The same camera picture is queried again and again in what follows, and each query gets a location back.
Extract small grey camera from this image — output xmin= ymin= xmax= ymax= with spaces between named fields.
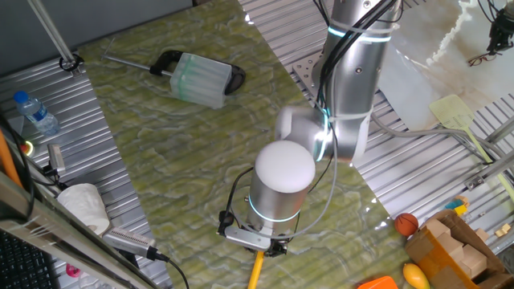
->
xmin=43 ymin=143 xmax=67 ymax=177

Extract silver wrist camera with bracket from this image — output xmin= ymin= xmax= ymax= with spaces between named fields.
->
xmin=216 ymin=210 xmax=273 ymax=252

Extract white toilet paper roll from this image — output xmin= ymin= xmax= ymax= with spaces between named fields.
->
xmin=56 ymin=183 xmax=112 ymax=236

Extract blue and yellow toy shovel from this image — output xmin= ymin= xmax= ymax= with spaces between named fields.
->
xmin=247 ymin=250 xmax=266 ymax=289

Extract green marbled table mat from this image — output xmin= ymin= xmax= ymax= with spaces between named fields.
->
xmin=78 ymin=0 xmax=410 ymax=289

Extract black ring on pole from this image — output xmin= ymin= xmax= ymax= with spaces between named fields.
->
xmin=59 ymin=54 xmax=85 ymax=74

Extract pale yellow fly swatter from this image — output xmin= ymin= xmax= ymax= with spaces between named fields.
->
xmin=428 ymin=94 xmax=514 ymax=201

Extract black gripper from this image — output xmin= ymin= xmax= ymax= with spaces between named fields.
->
xmin=264 ymin=236 xmax=291 ymax=258

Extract dark framed eyeglasses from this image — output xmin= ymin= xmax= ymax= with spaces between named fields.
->
xmin=467 ymin=53 xmax=498 ymax=67

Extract aluminium profile with bracket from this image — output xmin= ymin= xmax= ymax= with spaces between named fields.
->
xmin=465 ymin=116 xmax=514 ymax=192

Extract plain wooden block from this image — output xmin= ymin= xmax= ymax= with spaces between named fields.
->
xmin=460 ymin=243 xmax=489 ymax=279
xmin=436 ymin=231 xmax=465 ymax=262
xmin=425 ymin=218 xmax=451 ymax=238

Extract black keyboard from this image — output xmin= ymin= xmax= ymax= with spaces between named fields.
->
xmin=0 ymin=230 xmax=61 ymax=289

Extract orange cable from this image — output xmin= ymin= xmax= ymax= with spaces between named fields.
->
xmin=0 ymin=128 xmax=23 ymax=189

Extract long silver depth camera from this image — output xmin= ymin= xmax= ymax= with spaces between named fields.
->
xmin=102 ymin=226 xmax=157 ymax=262

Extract grey robot cable hose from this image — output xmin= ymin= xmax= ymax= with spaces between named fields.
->
xmin=371 ymin=113 xmax=503 ymax=161

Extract brown cardboard box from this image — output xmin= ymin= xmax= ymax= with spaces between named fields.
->
xmin=404 ymin=208 xmax=514 ymax=289

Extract aluminium stand pole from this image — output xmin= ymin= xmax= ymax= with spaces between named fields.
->
xmin=27 ymin=0 xmax=84 ymax=77

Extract translucent plastic tip box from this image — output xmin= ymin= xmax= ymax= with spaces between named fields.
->
xmin=169 ymin=51 xmax=234 ymax=110

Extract black hanging device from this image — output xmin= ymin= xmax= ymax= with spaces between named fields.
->
xmin=477 ymin=0 xmax=514 ymax=57

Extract orange plastic toy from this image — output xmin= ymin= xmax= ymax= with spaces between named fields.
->
xmin=356 ymin=275 xmax=399 ymax=289

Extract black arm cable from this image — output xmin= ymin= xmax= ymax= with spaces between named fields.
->
xmin=218 ymin=0 xmax=402 ymax=242

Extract clear water bottle blue cap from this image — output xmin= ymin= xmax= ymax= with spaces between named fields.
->
xmin=13 ymin=90 xmax=61 ymax=136

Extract yellow toy mango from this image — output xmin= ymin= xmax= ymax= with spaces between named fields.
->
xmin=402 ymin=263 xmax=430 ymax=289

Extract small orange toy basketball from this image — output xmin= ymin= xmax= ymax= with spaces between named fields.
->
xmin=394 ymin=212 xmax=420 ymax=238

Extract black camera cable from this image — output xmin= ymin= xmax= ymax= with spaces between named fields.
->
xmin=154 ymin=251 xmax=190 ymax=289

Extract white marbled sheet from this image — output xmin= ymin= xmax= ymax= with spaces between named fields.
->
xmin=363 ymin=0 xmax=514 ymax=132

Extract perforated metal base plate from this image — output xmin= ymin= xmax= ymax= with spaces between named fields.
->
xmin=292 ymin=54 xmax=327 ymax=106

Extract aluminium frame bar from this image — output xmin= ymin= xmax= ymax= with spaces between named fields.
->
xmin=0 ymin=170 xmax=161 ymax=289

